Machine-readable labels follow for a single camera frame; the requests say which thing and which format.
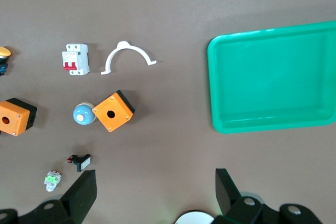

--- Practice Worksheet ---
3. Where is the green white terminal block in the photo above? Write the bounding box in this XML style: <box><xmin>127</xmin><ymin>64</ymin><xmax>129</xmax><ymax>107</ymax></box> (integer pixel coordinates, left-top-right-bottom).
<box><xmin>44</xmin><ymin>170</ymin><xmax>62</xmax><ymax>193</ymax></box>

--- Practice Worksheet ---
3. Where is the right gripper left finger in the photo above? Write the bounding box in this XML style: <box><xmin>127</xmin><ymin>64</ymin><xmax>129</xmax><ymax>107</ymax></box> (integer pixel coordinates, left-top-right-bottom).
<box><xmin>18</xmin><ymin>169</ymin><xmax>98</xmax><ymax>224</ymax></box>

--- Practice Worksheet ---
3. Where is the white semicircular pipe clamp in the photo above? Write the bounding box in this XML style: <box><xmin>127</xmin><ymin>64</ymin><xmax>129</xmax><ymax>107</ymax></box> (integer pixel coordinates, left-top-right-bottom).
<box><xmin>100</xmin><ymin>40</ymin><xmax>158</xmax><ymax>75</ymax></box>

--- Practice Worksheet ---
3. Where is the blue dome cap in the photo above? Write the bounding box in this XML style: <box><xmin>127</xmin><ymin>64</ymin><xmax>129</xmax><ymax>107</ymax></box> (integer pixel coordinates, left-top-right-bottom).
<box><xmin>72</xmin><ymin>102</ymin><xmax>97</xmax><ymax>125</ymax></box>

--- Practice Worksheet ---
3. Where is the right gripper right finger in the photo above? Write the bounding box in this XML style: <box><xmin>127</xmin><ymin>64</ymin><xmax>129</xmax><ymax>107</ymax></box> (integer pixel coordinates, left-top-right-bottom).
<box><xmin>214</xmin><ymin>168</ymin><xmax>324</xmax><ymax>224</ymax></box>

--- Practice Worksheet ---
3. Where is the white circuit breaker red switch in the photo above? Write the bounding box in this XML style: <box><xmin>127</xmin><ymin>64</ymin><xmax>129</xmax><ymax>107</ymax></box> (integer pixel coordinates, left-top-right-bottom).
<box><xmin>61</xmin><ymin>43</ymin><xmax>90</xmax><ymax>77</ymax></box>

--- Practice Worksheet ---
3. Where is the black switch white face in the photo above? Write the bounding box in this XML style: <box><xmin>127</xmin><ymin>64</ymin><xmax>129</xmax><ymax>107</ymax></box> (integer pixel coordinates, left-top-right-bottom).
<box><xmin>65</xmin><ymin>154</ymin><xmax>92</xmax><ymax>173</ymax></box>

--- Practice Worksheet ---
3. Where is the yellow mushroom push button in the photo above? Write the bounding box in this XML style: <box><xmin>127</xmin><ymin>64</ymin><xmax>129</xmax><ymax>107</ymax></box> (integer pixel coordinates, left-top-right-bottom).
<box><xmin>0</xmin><ymin>46</ymin><xmax>13</xmax><ymax>77</ymax></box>

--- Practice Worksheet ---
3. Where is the orange button box black base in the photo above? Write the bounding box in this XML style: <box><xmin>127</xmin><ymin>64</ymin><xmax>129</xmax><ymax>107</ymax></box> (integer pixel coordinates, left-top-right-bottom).
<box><xmin>0</xmin><ymin>98</ymin><xmax>38</xmax><ymax>137</ymax></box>
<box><xmin>91</xmin><ymin>90</ymin><xmax>136</xmax><ymax>133</ymax></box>

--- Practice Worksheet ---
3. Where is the green plastic tray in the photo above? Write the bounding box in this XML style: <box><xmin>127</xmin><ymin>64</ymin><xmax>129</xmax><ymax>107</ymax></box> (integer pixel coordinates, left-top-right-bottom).
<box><xmin>207</xmin><ymin>20</ymin><xmax>336</xmax><ymax>134</ymax></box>

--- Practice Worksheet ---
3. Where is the white round object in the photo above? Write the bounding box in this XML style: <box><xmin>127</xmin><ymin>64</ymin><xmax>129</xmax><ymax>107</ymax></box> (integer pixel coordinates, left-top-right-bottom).
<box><xmin>174</xmin><ymin>209</ymin><xmax>215</xmax><ymax>224</ymax></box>

